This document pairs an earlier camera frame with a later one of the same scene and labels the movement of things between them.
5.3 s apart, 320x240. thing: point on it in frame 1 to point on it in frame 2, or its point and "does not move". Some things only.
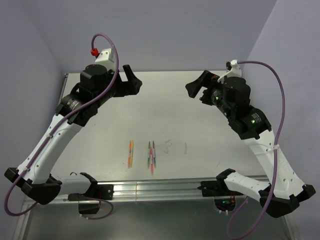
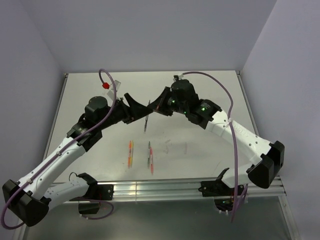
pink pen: (151, 160) does not move
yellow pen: (131, 154) does not move
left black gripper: (128, 87) to (134, 108)
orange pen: (129, 155) does not move
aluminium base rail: (159, 190) does not move
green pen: (148, 157) does not move
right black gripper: (194, 87) to (158, 105)
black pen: (154, 155) to (146, 118)
